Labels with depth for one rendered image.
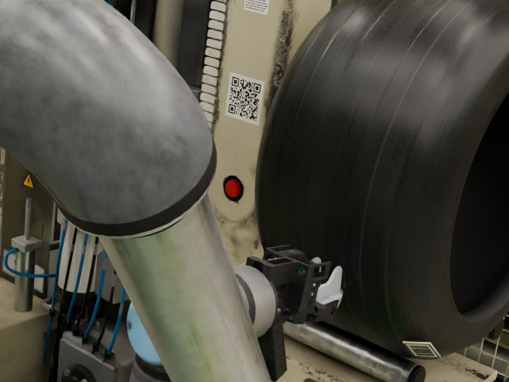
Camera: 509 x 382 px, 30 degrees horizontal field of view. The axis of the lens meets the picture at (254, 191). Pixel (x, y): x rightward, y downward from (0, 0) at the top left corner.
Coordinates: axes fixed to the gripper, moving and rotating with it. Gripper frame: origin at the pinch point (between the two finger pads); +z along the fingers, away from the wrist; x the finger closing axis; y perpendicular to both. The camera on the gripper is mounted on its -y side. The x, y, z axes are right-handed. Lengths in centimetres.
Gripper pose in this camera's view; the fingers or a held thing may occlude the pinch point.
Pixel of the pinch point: (332, 295)
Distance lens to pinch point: 133.0
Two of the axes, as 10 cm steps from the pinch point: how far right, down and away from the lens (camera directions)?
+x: -7.7, -2.9, 5.7
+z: 6.0, -0.4, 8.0
